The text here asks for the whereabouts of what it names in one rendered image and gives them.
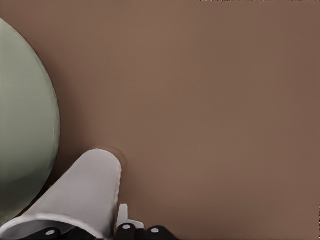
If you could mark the left gripper pale grey left finger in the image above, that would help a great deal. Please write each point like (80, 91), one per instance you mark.
(51, 233)

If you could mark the pale green round tray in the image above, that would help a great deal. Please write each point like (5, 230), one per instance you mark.
(22, 120)

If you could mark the left gripper pale grey right finger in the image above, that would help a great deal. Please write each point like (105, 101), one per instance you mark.
(127, 228)

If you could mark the white IKEA cup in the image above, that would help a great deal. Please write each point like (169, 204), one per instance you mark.
(85, 190)

